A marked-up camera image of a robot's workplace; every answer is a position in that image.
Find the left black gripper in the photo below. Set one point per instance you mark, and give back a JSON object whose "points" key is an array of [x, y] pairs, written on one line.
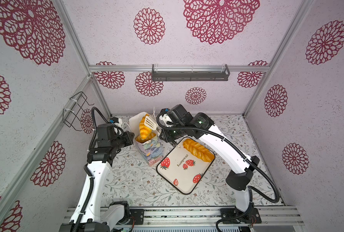
{"points": [[129, 137]]}

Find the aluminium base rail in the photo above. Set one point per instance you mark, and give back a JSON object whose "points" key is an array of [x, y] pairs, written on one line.
{"points": [[204, 218]]}

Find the black wire wall rack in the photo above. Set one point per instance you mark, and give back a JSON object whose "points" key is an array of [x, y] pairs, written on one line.
{"points": [[72, 113]]}

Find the white plastic steel tongs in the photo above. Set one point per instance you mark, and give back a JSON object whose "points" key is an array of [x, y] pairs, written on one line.
{"points": [[151, 122]]}

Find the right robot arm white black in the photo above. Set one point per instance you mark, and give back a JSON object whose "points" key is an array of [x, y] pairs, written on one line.
{"points": [[241, 173]]}

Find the white floral paper bag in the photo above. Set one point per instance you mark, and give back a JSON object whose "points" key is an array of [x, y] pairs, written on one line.
{"points": [[151, 151]]}

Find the long twisted fake bread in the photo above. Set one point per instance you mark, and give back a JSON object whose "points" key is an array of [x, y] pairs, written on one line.
{"points": [[198, 150]]}

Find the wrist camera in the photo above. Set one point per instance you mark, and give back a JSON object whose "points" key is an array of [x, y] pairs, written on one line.
{"points": [[117, 121], [164, 111]]}

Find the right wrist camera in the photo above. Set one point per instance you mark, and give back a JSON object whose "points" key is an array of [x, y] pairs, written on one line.
{"points": [[164, 111]]}

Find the white strawberry tray black rim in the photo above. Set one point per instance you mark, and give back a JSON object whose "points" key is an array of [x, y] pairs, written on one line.
{"points": [[182, 170]]}

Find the black wall shelf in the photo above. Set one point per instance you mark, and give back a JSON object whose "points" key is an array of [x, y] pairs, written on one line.
{"points": [[190, 76]]}

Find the large fake croissant bottom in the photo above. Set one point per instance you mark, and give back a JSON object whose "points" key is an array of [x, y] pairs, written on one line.
{"points": [[144, 130]]}

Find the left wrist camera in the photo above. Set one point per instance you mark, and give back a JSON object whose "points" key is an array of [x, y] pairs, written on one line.
{"points": [[117, 121]]}

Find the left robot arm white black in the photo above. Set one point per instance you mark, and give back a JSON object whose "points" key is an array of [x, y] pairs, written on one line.
{"points": [[87, 216]]}

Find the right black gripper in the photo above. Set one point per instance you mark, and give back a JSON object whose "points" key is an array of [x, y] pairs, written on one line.
{"points": [[165, 133]]}

